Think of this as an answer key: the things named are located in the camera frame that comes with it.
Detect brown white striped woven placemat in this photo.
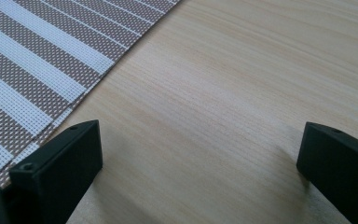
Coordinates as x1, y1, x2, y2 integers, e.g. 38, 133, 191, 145
0, 0, 183, 189

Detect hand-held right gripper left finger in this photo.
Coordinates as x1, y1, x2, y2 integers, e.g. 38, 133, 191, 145
6, 119, 103, 224

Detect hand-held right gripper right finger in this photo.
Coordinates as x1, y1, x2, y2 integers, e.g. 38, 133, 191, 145
296, 121, 358, 224

